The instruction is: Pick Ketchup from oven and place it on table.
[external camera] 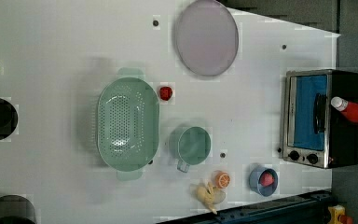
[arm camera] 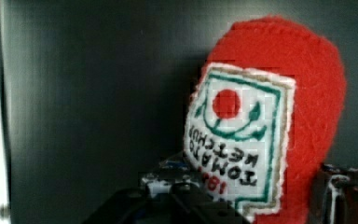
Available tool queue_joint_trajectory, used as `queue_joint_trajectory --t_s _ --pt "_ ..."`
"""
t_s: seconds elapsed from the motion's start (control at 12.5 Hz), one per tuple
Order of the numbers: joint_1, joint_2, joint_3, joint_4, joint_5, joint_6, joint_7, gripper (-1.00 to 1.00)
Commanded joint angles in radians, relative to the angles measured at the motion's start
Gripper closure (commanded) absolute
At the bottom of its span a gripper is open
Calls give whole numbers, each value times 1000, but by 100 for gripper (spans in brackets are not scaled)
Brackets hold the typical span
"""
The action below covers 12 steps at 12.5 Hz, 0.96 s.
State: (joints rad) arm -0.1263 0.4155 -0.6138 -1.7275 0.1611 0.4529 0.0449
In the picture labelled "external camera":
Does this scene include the black round object lower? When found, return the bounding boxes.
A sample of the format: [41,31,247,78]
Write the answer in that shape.
[0,195,37,224]

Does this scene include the green mug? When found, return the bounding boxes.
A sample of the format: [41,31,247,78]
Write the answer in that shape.
[169,126,212,173]

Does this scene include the yellow banana peel toy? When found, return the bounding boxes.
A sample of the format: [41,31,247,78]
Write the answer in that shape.
[196,182,226,215]

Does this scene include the strawberry toy on table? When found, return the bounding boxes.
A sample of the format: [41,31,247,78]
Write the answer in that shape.
[159,86,172,101]

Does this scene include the red ketchup bottle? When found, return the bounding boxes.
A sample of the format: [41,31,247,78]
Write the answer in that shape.
[330,96,358,123]

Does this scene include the pink round plate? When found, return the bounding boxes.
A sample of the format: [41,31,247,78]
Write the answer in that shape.
[174,0,239,76]

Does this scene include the black toaster oven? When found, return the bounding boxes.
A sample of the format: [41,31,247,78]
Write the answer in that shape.
[282,69,358,169]

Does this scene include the yellow red clamp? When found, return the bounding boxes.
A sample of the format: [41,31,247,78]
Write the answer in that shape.
[328,205,353,224]

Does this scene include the strawberry in blue bowl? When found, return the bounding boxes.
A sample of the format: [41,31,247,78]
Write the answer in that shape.
[259,172,274,187]

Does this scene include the blue small bowl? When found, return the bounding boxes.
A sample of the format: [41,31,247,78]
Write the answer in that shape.
[249,165,279,197]

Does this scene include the blue metal frame rail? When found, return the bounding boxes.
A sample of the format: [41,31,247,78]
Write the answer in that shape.
[159,190,337,224]

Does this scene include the orange slice toy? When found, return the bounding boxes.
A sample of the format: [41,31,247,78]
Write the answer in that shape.
[214,172,231,189]

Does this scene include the green oval colander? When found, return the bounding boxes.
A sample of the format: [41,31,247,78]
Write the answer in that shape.
[96,67,159,181]

